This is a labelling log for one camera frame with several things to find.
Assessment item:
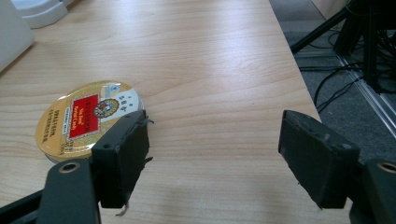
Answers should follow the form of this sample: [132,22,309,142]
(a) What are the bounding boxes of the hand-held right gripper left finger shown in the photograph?
[36,109,155,224]

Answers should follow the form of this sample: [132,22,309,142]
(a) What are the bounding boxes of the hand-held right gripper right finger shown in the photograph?
[277,109,396,224]

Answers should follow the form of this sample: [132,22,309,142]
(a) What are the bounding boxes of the round gold candy tin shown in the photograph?
[35,80,146,164]

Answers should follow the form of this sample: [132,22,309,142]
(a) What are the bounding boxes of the black metal stand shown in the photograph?
[290,0,396,94]

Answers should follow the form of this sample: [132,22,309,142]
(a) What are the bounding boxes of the white plastic box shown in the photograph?
[0,0,35,73]

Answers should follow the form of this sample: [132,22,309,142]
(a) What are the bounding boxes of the white plastic base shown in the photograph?
[10,0,76,30]

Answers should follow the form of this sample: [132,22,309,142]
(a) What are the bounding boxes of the black cable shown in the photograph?
[298,62,365,114]

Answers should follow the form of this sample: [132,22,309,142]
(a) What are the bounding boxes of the metal floor rail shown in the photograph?
[337,55,396,139]

